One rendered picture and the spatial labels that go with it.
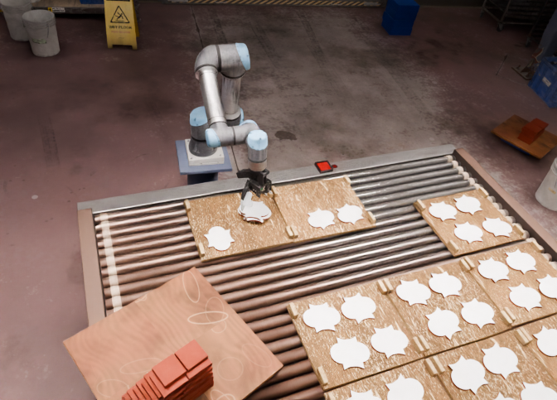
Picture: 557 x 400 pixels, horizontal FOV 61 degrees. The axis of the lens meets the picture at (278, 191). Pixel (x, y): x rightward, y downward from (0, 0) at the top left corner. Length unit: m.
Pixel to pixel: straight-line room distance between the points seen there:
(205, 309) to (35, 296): 1.63
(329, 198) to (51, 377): 1.70
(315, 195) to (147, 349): 1.10
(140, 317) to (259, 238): 0.64
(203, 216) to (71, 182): 1.83
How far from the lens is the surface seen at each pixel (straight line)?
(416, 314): 1.99
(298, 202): 2.24
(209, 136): 1.86
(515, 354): 2.06
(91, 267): 1.97
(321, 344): 1.80
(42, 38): 5.35
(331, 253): 2.08
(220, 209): 2.16
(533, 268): 2.40
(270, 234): 2.07
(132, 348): 1.65
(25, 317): 3.09
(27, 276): 3.27
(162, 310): 1.71
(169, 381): 1.39
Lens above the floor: 2.47
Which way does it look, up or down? 42 degrees down
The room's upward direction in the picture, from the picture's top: 9 degrees clockwise
